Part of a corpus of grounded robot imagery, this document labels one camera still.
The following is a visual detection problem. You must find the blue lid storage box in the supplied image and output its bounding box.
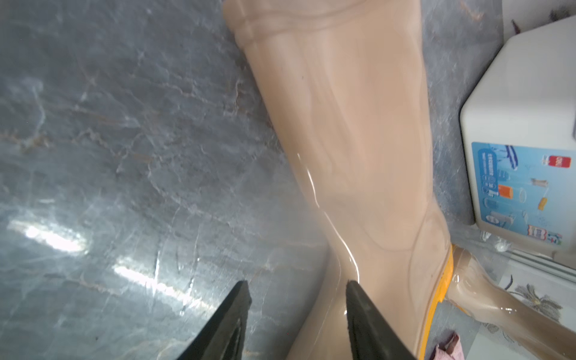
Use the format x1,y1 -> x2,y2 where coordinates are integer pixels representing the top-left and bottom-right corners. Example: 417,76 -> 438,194
460,16 -> 575,267

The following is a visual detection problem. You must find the tan rubber boot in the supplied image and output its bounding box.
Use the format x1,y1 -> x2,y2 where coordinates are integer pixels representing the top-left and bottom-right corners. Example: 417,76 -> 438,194
223,0 -> 453,359
446,245 -> 575,359

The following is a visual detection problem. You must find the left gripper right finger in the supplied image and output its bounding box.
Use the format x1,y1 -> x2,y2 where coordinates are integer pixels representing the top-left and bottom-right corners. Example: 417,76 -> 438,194
346,280 -> 415,360

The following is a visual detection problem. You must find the pink cleaning cloth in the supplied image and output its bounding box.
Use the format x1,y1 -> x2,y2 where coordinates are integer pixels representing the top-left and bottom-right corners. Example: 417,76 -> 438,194
431,332 -> 465,360

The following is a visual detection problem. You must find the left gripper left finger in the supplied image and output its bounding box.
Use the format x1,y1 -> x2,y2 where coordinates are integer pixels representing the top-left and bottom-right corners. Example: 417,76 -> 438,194
177,280 -> 252,360

